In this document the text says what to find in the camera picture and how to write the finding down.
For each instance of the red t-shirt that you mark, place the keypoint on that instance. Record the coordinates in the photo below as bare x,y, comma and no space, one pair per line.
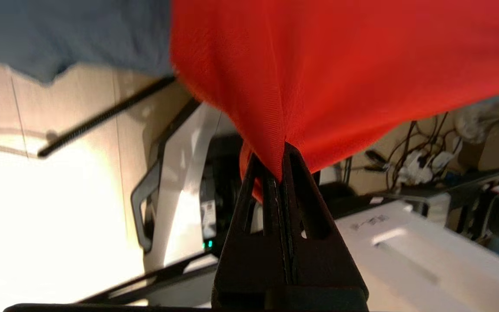
340,65

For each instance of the white grey robot base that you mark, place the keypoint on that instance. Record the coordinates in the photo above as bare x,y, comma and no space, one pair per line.
176,186

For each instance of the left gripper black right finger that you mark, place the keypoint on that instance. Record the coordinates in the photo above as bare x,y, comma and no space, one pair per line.
319,264

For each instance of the white power strip with plugs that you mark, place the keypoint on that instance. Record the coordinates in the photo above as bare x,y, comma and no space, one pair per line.
414,171

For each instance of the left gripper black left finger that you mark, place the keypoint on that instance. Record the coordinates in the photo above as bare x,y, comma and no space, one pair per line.
249,260

